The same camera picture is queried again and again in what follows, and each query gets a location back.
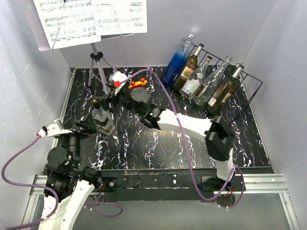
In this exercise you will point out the left sheet music page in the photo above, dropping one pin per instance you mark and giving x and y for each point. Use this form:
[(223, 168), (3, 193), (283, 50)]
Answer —
[(67, 22)]

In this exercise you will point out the small clear black-cap bottle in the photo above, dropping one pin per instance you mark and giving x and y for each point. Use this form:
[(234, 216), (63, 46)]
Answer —
[(102, 118)]

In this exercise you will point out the dark green wine bottle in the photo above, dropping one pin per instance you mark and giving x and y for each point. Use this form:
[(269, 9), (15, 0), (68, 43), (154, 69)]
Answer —
[(223, 92)]

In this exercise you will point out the sheet music page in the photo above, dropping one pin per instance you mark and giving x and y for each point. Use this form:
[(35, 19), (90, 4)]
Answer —
[(67, 22), (120, 17)]

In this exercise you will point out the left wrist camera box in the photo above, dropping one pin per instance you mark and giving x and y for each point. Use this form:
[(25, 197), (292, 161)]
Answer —
[(55, 128)]

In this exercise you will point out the clear bottle with blue label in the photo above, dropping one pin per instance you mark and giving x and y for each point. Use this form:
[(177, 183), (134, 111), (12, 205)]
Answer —
[(195, 80)]

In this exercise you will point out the black wire wine rack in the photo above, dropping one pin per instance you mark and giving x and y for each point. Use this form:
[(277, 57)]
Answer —
[(247, 85)]

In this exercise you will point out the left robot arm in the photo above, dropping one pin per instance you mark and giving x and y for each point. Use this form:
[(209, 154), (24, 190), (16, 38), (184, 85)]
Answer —
[(66, 188)]

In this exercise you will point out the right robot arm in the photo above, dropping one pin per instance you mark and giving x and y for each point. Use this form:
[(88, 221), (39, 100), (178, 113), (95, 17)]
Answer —
[(215, 133)]

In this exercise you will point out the tall clear empty bottle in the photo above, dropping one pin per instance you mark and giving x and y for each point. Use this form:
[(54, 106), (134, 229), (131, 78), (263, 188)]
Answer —
[(210, 84)]

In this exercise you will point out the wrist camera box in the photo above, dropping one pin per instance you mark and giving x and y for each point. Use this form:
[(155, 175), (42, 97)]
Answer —
[(55, 128), (116, 80)]

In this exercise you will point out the blue glass bottle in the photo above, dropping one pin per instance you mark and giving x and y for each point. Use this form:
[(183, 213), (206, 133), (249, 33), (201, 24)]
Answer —
[(177, 60)]

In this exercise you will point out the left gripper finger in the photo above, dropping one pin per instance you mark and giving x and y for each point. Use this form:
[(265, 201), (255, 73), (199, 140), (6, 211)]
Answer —
[(86, 122), (82, 133)]

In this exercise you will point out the green wine bottle silver neck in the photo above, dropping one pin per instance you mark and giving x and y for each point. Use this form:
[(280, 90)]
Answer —
[(189, 66)]

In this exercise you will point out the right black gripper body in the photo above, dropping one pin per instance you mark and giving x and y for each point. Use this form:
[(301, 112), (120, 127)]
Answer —
[(119, 97)]

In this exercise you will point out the right sheet music page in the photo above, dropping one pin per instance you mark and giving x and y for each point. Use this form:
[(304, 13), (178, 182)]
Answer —
[(120, 17)]

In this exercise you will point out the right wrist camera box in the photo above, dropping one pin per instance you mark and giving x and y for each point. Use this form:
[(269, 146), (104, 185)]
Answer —
[(116, 80)]

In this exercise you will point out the red yellow toy block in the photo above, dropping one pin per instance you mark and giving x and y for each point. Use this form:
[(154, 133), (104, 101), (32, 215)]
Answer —
[(136, 84)]

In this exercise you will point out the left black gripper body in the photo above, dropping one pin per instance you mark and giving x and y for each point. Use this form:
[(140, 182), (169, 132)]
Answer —
[(72, 141)]

